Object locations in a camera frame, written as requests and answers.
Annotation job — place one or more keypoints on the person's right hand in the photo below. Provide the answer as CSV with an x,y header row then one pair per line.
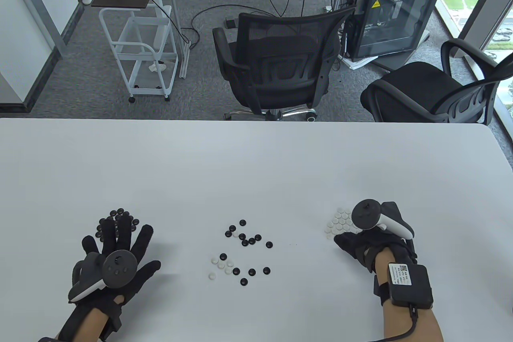
x,y
356,243

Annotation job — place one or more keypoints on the person's left hand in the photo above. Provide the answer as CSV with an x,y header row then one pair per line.
x,y
125,237

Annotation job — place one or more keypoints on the group of black Go stones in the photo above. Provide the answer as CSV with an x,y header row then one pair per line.
x,y
119,212

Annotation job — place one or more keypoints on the group of white Go stones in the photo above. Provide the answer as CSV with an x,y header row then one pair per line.
x,y
338,221

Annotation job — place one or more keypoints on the pile of mixed Go stones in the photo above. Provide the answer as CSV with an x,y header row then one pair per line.
x,y
242,222

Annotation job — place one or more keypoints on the person's right forearm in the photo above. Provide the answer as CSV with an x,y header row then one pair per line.
x,y
408,326

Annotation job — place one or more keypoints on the person's left forearm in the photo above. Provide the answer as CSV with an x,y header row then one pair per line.
x,y
93,324

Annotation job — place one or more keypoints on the black white left hand controller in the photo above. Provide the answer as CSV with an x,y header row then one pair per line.
x,y
119,268

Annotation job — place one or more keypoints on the black white hand controller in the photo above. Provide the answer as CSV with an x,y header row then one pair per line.
x,y
119,268
366,213

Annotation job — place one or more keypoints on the black white right hand controller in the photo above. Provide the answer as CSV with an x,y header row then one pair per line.
x,y
366,213

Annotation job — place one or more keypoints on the black office chair curved armrests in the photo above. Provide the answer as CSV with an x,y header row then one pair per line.
x,y
413,81

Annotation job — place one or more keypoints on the white crumpled tissue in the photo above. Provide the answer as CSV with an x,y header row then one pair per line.
x,y
157,66

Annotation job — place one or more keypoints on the white papers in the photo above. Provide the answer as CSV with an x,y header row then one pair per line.
x,y
356,63

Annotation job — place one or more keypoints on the white rolling cart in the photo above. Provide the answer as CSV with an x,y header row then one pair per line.
x,y
150,31

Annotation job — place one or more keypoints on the black mesh office chair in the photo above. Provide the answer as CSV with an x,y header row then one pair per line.
x,y
280,29

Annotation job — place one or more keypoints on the black glass computer tower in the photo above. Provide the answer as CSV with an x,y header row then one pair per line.
x,y
392,17

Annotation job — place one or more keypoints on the aluminium profile rods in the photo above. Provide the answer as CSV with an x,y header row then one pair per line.
x,y
174,5

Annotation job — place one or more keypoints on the black power adapter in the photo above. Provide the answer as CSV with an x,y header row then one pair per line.
x,y
230,22

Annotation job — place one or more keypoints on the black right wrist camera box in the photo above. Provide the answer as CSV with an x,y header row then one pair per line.
x,y
411,286

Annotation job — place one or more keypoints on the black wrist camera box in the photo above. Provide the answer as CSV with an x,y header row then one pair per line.
x,y
50,340
411,286

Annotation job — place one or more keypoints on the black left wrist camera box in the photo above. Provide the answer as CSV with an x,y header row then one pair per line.
x,y
50,340

